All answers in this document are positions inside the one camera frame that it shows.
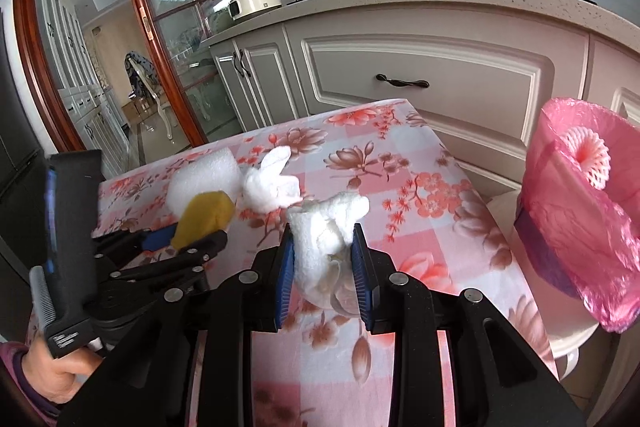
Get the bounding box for white foam fruit net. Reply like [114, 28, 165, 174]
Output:
[557, 127, 612, 190]

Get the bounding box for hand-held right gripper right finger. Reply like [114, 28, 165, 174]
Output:
[350, 223, 586, 427]

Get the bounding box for white rice cooker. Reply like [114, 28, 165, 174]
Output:
[227, 0, 282, 22]

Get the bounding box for person's left forearm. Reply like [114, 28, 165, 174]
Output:
[0, 340, 62, 427]

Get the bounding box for white kitchen base cabinets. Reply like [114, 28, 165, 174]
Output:
[207, 14, 640, 408]

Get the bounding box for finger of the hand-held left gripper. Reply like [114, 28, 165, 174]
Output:
[107, 230, 229, 282]
[91, 227, 177, 269]

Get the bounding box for purple bin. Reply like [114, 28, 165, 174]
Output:
[514, 201, 587, 301]

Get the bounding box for white sideboard cabinet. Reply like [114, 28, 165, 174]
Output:
[35, 0, 132, 180]

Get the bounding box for white dining chair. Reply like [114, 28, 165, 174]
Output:
[122, 51, 177, 144]

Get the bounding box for white tissue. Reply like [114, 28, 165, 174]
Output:
[242, 145, 304, 212]
[287, 192, 371, 309]

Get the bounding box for white foam sheet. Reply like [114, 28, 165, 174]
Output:
[167, 147, 242, 216]

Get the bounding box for black drawer handle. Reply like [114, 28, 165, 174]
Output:
[376, 74, 430, 89]

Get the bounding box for pink plastic bin bag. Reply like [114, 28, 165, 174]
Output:
[519, 97, 640, 334]

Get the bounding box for white round stool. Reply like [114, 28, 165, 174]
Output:
[487, 189, 602, 381]

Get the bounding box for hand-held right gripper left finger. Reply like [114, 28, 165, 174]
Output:
[59, 232, 296, 427]

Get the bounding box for floral tablecloth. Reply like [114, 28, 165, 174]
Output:
[30, 99, 559, 427]

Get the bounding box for person's left hand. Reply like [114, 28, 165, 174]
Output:
[22, 342, 104, 405]

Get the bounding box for wooden framed glass door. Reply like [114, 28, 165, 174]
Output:
[12, 0, 262, 168]

